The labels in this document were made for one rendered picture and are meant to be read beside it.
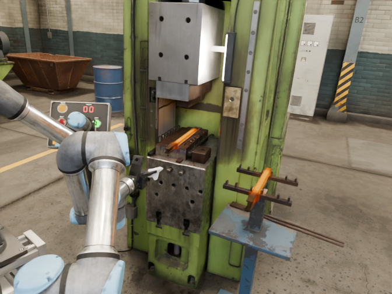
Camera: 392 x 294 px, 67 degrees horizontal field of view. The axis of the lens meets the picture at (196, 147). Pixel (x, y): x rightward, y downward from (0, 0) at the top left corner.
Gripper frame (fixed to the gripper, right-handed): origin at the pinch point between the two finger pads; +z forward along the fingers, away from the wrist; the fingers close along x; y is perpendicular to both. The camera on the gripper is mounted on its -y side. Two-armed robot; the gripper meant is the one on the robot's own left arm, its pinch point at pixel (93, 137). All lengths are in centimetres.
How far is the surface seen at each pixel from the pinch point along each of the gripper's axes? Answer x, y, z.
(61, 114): 20.3, 14.1, 5.2
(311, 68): -335, 226, 382
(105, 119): -5.4, 12.2, 5.2
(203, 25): -59, 53, -34
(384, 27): -470, 300, 338
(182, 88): -50, 25, -16
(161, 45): -38, 47, -22
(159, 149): -37.7, -4.7, 7.5
